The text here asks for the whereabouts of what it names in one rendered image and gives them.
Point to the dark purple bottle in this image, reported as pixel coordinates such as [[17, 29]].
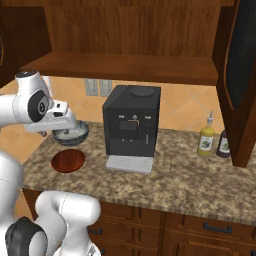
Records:
[[223, 145]]

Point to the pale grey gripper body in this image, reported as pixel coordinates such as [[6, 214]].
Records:
[[55, 122]]

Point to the wooden cabinet door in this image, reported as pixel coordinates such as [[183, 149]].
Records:
[[20, 40]]

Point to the black coffee machine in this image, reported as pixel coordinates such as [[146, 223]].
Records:
[[131, 120]]

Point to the wooden base cupboard door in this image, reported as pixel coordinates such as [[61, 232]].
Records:
[[130, 245], [213, 246]]

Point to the grey wall socket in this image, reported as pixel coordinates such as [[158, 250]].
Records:
[[106, 88], [91, 87]]

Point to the open wooden wall cabinet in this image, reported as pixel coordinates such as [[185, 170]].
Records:
[[126, 63]]

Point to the wooden drawer front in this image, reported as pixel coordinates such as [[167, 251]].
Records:
[[213, 226], [133, 215]]

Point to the grey bowl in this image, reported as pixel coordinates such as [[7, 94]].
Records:
[[79, 135]]

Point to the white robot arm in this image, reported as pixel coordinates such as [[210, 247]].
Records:
[[20, 106]]

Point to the yellow oil bottle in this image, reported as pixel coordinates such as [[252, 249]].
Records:
[[206, 140]]

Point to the wooden cabinet door mesh panel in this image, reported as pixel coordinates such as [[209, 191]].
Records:
[[238, 83]]

